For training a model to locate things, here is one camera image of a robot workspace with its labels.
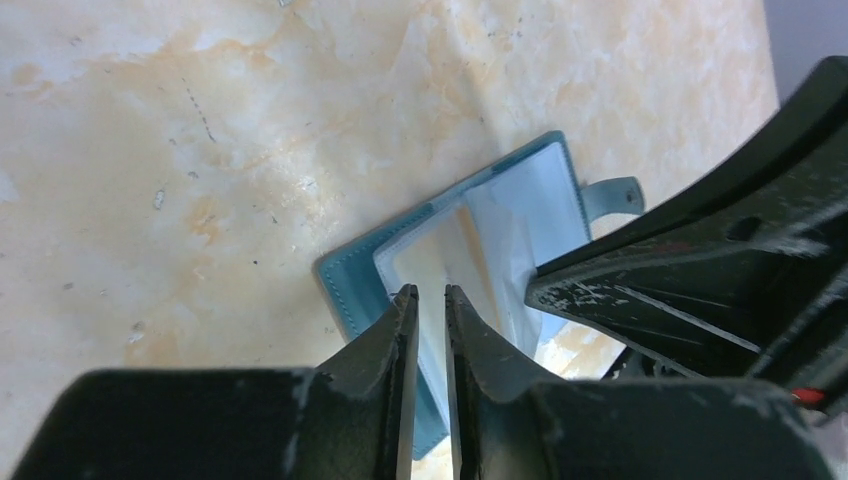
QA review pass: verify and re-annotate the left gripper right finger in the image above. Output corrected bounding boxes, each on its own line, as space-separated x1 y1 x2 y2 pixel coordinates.
445 285 832 479

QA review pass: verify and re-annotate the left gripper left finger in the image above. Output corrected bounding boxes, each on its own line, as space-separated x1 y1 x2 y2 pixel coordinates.
13 284 418 479

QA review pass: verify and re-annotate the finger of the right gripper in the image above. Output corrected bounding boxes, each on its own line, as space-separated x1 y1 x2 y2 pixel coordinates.
526 206 847 411
536 56 847 279

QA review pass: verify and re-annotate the gold VIP credit card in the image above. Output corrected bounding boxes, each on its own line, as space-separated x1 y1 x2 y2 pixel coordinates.
393 206 501 338

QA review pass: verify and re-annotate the teal leather card holder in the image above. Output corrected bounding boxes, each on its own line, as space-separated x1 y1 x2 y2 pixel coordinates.
317 131 645 459

